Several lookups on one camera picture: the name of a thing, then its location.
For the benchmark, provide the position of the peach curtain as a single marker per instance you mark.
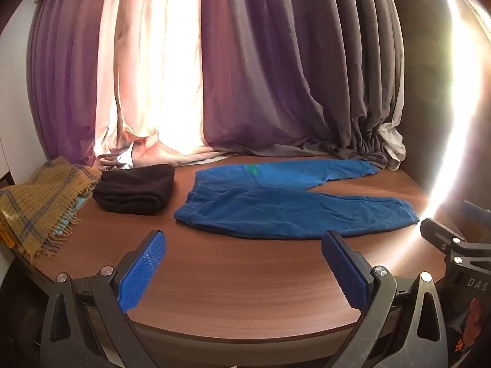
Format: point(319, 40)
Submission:
point(153, 65)

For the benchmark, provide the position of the blue pants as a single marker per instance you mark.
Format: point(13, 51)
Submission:
point(268, 207)

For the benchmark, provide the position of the dark brown folded cloth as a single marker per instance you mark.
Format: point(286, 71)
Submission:
point(134, 189)

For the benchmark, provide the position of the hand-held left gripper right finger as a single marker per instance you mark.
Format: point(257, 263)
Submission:
point(345, 272)

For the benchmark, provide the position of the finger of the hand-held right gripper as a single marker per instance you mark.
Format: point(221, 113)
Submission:
point(477, 211)
point(437, 232)

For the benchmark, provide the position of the purple grey gradient curtain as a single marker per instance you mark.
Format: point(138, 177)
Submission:
point(287, 65)

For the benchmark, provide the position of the white curtain lining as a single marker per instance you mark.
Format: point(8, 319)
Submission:
point(393, 142)

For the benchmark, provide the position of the yellow plaid fringed blanket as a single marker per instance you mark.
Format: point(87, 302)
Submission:
point(34, 207)

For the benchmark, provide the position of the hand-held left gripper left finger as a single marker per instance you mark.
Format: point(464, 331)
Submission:
point(144, 268)

